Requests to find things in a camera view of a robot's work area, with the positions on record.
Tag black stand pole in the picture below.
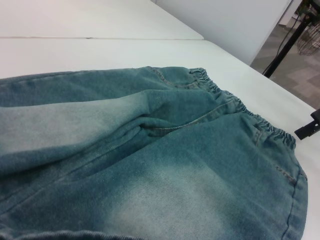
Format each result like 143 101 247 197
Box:
262 0 319 77

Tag wire mesh basket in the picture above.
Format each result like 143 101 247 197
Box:
297 22 320 56

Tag blue washed denim shorts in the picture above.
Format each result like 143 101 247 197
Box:
0 65 309 240

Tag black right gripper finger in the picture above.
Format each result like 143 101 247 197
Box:
294 108 320 140

